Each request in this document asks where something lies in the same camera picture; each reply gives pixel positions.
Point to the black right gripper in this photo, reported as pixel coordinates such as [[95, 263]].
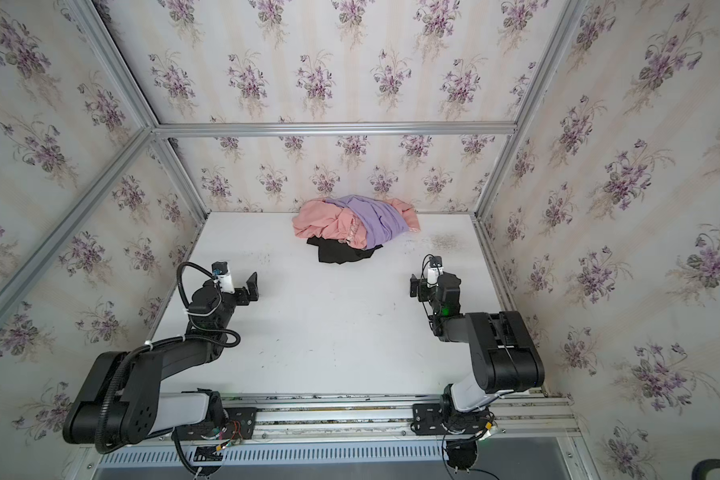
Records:
[[423, 291]]

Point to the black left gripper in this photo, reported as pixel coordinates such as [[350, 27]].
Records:
[[243, 293]]

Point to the black cloth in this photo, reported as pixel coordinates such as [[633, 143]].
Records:
[[331, 251]]

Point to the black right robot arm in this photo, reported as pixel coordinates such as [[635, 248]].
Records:
[[503, 358]]

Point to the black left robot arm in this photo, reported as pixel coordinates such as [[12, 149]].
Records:
[[122, 403]]

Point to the purple cloth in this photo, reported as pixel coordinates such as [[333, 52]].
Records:
[[382, 221]]

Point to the pink cloth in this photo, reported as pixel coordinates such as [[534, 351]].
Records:
[[317, 218]]

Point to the white perforated vent strip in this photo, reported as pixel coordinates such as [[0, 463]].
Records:
[[279, 454]]

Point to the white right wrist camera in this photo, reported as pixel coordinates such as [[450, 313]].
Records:
[[433, 269]]

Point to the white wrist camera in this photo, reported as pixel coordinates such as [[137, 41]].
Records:
[[433, 269], [222, 277]]

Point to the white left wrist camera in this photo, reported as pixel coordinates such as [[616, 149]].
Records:
[[222, 277]]

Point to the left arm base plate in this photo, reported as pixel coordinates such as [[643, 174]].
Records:
[[233, 424]]

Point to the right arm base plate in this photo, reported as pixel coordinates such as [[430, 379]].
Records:
[[435, 419]]

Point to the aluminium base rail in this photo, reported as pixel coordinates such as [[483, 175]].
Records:
[[337, 418]]

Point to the aluminium cage frame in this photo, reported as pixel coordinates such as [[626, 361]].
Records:
[[155, 134]]

